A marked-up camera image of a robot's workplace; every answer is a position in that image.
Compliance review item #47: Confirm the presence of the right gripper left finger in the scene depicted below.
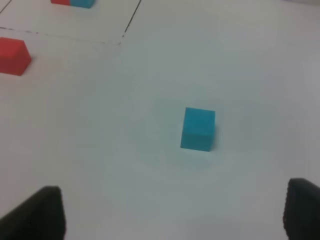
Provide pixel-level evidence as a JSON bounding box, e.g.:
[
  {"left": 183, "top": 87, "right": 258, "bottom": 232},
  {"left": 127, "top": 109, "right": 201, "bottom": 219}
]
[{"left": 0, "top": 186, "right": 67, "bottom": 240}]

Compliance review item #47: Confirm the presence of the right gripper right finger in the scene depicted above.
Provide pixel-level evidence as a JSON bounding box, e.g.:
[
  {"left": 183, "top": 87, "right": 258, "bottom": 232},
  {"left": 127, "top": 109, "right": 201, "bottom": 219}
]
[{"left": 283, "top": 178, "right": 320, "bottom": 240}]

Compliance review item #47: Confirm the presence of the red template block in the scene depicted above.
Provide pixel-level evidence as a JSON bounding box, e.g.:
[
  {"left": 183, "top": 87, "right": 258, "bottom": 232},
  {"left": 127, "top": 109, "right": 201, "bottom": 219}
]
[{"left": 50, "top": 0, "right": 70, "bottom": 6}]

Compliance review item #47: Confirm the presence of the blue template block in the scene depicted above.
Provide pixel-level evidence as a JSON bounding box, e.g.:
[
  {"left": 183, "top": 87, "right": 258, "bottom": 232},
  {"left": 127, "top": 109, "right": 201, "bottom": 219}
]
[{"left": 69, "top": 0, "right": 95, "bottom": 9}]

